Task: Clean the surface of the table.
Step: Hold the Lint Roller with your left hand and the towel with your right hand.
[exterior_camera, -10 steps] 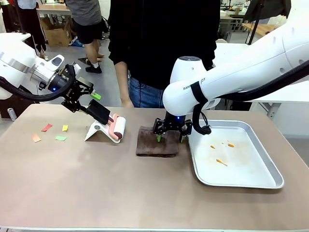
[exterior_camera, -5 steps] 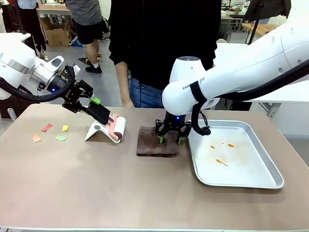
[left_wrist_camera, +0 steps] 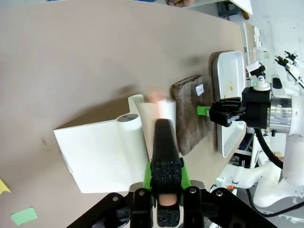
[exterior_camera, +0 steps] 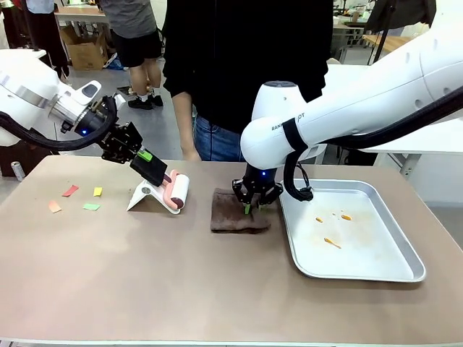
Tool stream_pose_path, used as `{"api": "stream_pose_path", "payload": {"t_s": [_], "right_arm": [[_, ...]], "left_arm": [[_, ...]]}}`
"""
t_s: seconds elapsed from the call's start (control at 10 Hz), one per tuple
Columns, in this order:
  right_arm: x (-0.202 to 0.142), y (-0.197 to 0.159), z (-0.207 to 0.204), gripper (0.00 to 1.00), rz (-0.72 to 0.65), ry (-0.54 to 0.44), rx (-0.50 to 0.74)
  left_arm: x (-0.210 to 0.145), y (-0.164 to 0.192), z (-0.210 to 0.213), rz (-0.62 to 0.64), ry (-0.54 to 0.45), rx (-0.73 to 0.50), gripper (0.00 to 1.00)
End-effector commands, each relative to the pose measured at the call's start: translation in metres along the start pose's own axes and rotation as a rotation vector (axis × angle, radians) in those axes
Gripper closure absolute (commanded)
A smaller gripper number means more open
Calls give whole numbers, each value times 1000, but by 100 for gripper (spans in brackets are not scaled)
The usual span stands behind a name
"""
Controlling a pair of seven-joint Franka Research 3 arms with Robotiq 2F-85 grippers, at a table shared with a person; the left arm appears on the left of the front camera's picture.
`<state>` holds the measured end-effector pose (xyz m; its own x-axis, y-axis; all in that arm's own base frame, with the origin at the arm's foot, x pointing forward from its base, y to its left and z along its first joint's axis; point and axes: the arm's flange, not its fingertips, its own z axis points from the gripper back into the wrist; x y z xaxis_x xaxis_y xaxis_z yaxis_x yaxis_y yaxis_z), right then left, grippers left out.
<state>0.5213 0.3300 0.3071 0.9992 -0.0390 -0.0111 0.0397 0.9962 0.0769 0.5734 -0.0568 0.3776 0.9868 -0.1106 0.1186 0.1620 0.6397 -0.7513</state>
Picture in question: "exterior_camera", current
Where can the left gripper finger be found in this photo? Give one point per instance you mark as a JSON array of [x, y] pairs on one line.
[[153, 162], [148, 175]]

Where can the person's right forearm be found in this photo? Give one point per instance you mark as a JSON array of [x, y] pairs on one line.
[[184, 119]]

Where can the bystander in grey shirt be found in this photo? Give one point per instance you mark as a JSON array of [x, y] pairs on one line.
[[134, 32]]

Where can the silver drink can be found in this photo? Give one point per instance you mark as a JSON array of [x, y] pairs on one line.
[[17, 170]]

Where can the brown topped background table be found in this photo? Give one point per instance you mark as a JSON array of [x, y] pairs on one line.
[[79, 12]]

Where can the dark hanging jacket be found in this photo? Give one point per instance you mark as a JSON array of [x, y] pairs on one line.
[[398, 12]]

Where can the person's black sweater torso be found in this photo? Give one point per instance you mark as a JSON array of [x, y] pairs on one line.
[[246, 58]]

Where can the bystander in black trousers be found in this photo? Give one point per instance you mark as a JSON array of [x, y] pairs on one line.
[[47, 32]]

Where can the salmon paper scrap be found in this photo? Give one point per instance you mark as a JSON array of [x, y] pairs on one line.
[[55, 206]]

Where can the brown cleaning cloth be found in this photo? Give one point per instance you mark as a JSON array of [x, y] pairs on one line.
[[231, 217]]

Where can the red paper scrap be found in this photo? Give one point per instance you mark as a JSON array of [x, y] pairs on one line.
[[70, 191]]

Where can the white folded roller stand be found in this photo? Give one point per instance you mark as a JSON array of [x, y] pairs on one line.
[[144, 197]]

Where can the silver metal tray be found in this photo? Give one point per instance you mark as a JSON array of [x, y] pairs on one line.
[[347, 238]]

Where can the blue plastic bag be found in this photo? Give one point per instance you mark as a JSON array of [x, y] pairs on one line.
[[116, 65]]

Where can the person's right hand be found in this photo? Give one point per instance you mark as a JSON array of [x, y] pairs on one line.
[[191, 154]]

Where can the yellow paper scrap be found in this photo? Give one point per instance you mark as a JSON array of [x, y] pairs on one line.
[[98, 191]]

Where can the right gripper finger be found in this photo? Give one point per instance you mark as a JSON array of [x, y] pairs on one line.
[[247, 209], [263, 202]]

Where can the person's blue jeans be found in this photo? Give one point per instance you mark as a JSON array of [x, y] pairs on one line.
[[217, 142]]

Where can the pink white lint roller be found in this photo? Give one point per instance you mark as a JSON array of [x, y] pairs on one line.
[[181, 191]]

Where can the cardboard box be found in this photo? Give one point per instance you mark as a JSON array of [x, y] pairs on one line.
[[85, 48]]

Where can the green paper scrap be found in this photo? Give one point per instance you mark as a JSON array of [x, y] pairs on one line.
[[91, 206]]

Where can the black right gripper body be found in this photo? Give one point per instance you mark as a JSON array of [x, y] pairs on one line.
[[258, 184]]

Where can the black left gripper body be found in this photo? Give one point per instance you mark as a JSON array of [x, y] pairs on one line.
[[121, 142]]

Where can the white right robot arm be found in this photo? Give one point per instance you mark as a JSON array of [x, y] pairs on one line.
[[361, 105]]

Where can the wooden workbench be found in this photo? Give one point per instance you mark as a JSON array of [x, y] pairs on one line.
[[380, 43]]

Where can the black stand pole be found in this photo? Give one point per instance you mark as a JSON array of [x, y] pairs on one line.
[[381, 32]]

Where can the dark shoulder bag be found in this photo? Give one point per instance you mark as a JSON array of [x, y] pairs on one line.
[[34, 164]]

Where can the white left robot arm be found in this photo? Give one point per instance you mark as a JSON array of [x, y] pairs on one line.
[[32, 90]]

